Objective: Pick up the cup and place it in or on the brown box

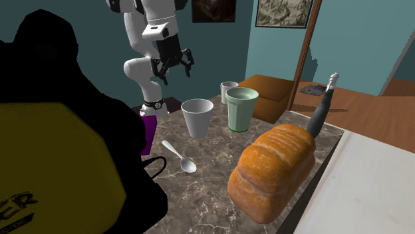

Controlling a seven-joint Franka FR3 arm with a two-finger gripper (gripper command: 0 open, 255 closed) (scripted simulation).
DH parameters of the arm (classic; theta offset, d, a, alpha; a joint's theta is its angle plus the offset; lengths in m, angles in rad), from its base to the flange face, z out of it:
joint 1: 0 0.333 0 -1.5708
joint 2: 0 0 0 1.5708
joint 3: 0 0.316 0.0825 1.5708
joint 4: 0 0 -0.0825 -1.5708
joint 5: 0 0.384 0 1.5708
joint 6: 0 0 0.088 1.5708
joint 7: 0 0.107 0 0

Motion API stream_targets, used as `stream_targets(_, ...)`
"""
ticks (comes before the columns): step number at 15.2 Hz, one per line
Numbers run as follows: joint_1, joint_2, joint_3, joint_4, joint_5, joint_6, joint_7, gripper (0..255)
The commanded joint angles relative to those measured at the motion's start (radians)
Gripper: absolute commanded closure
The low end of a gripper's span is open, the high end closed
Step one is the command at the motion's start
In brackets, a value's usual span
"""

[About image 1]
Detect silver spoon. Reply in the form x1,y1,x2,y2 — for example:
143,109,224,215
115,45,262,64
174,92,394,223
161,139,198,174

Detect brown door frame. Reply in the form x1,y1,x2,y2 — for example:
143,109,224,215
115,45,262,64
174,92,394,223
286,0,324,111

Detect white cabinet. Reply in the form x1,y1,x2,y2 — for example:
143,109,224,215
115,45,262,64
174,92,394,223
293,129,415,234

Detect pale green cup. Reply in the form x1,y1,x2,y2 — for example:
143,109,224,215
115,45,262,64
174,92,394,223
225,86,260,134

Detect grey tool with silver tip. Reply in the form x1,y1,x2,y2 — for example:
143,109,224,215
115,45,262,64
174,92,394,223
306,72,341,139

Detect white mug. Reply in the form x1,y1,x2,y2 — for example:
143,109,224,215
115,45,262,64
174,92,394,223
219,80,239,106

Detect black and yellow bag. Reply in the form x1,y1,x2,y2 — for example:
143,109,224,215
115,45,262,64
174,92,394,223
0,9,169,234

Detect brown bread loaf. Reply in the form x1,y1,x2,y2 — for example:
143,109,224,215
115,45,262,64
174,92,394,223
227,123,317,225

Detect brown box seat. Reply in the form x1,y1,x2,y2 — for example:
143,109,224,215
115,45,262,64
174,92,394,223
237,74,295,125

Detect purple robot stand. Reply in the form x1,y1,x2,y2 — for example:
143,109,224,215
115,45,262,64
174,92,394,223
140,115,158,156

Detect pale framed wall picture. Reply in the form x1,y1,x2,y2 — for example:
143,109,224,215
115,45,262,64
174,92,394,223
254,0,314,29

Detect dark floor mat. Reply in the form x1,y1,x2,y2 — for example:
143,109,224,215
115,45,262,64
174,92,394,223
298,84,328,97

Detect dark wall picture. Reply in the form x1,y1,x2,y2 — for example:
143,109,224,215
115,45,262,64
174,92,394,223
191,0,237,24

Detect white tapered cup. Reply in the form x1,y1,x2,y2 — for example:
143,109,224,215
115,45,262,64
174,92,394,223
180,98,215,140

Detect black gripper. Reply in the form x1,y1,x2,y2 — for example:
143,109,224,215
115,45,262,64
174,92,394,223
150,33,196,86

